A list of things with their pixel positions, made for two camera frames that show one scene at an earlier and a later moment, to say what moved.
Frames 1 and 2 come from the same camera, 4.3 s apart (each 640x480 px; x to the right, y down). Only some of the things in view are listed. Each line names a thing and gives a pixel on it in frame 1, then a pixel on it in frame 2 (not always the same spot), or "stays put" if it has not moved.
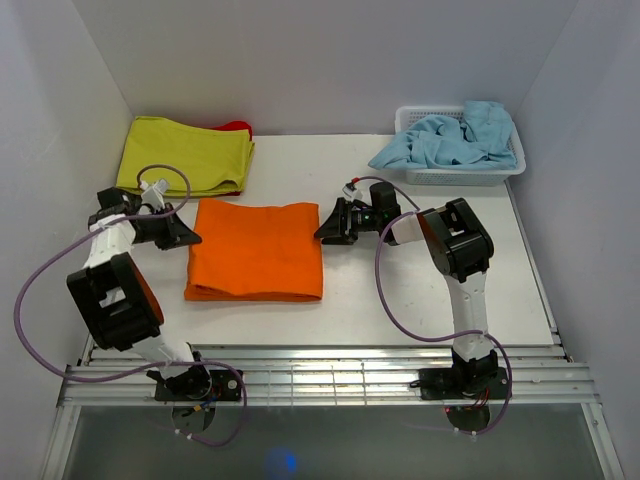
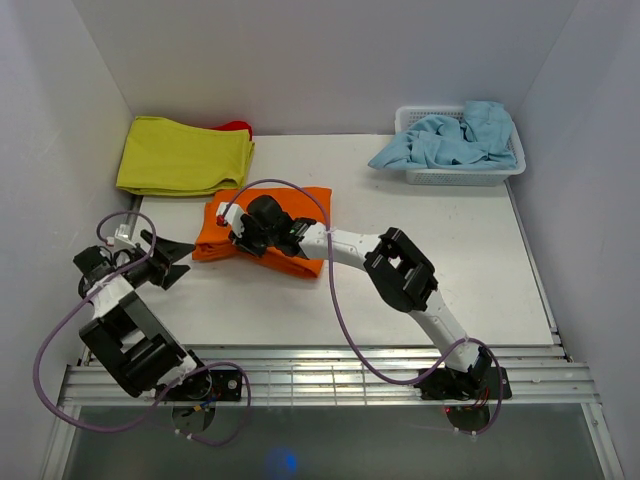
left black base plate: (198, 384) stays put
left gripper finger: (180, 233) to (169, 249)
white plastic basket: (407, 116) stays put
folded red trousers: (235, 125) stays put
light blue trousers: (481, 141) stays put
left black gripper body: (155, 230) to (149, 270)
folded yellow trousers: (216, 161) stays put
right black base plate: (464, 382) stays put
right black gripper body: (362, 221) to (253, 239)
